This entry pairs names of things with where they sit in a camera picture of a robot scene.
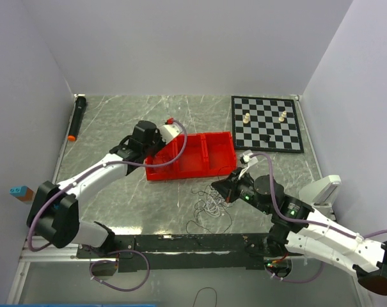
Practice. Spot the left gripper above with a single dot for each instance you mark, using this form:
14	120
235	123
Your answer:
162	143

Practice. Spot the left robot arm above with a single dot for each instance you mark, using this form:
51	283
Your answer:
54	218

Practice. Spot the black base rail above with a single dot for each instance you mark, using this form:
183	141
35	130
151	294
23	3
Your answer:
190	251

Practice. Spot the white chess pawn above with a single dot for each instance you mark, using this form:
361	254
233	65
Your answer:
246	119
282	116

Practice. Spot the black marker orange cap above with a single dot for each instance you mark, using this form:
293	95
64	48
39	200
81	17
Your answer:
77	117

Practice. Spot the blue brown toy block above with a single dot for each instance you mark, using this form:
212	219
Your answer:
22	193

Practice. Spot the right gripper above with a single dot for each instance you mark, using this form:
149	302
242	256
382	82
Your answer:
228	187

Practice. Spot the aluminium frame rail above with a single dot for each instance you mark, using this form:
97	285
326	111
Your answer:
49	254

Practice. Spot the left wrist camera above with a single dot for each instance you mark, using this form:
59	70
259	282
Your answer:
169	132

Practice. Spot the chessboard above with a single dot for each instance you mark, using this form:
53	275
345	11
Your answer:
264	113

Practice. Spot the red three-compartment bin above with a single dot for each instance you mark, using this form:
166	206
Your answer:
209	154

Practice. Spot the white chess pawn left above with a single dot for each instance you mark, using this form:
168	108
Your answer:
246	119

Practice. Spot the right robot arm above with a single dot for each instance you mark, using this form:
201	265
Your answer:
301	229

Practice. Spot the black chess piece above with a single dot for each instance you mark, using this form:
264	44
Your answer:
266	138

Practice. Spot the white chess pawn right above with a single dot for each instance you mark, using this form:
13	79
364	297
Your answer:
282	116

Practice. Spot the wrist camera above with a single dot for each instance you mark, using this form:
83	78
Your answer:
247	159
169	132

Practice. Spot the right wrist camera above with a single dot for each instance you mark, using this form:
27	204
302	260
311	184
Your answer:
247	159

